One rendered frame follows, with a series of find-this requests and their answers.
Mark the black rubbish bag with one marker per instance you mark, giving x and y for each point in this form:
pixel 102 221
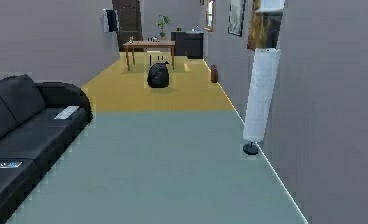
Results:
pixel 158 76

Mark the pale chair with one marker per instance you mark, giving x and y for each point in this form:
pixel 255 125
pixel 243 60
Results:
pixel 154 55

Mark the black cupboard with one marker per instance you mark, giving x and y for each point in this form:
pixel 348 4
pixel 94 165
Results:
pixel 188 43

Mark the brown wooden table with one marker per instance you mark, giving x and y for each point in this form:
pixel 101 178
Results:
pixel 148 44

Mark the white floor lamp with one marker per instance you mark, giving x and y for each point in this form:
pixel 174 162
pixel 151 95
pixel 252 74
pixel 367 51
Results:
pixel 261 96

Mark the green house plant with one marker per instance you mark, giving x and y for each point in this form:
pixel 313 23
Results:
pixel 163 24

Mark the wooden framed window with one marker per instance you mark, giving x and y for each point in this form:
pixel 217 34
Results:
pixel 210 14

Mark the dark brown room door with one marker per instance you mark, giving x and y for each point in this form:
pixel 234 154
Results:
pixel 128 20

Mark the black sofa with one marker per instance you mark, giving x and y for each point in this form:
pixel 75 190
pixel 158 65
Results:
pixel 22 126

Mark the dark framed wall picture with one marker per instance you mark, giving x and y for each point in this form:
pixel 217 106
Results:
pixel 236 16

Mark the brown framed wall picture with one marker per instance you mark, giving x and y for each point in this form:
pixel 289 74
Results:
pixel 263 28

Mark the black wall television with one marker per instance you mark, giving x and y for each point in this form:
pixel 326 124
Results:
pixel 111 20

